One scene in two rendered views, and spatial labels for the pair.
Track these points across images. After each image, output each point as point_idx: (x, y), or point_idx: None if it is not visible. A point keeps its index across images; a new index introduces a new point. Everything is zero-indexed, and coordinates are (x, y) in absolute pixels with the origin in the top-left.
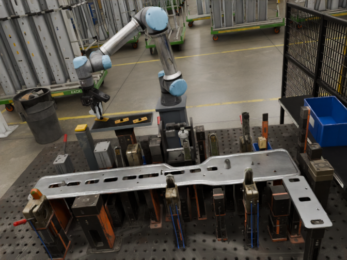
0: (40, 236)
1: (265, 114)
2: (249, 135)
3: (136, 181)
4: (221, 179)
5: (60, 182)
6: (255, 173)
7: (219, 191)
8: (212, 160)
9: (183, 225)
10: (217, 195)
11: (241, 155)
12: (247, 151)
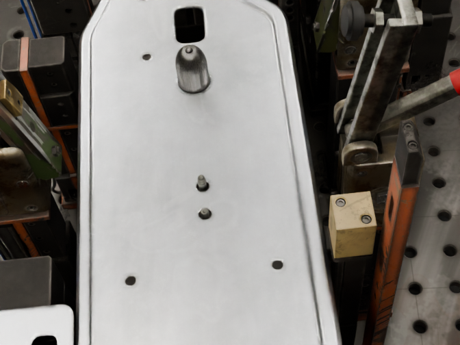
0: None
1: (402, 138)
2: (351, 126)
3: None
4: (103, 59)
5: None
6: (125, 191)
7: (44, 58)
8: (251, 22)
9: (69, 37)
10: (21, 51)
11: (289, 144)
12: (342, 180)
